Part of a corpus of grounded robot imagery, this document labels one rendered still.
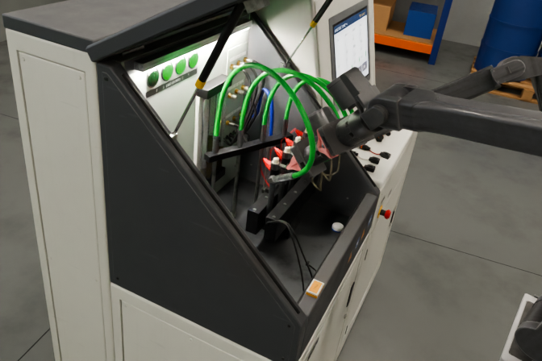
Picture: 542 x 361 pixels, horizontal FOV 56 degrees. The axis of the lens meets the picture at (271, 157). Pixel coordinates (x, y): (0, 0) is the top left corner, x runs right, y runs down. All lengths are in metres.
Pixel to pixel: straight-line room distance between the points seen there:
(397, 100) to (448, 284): 2.22
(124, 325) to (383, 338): 1.36
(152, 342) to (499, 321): 1.89
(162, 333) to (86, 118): 0.65
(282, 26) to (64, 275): 1.04
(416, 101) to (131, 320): 1.08
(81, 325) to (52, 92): 0.80
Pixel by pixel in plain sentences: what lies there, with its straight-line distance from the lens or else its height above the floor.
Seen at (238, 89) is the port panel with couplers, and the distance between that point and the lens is 1.72.
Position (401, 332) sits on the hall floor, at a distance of 2.66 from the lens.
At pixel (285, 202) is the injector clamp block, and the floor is 0.98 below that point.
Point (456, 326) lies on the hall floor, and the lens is 2.81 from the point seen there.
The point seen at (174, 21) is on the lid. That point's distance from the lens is 1.02.
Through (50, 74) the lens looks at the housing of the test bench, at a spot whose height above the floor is 1.38.
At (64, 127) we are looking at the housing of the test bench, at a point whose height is 1.25.
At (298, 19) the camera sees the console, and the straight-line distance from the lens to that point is 1.69.
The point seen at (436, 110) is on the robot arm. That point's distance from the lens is 0.85.
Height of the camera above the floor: 1.87
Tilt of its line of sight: 30 degrees down
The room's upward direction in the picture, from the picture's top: 7 degrees clockwise
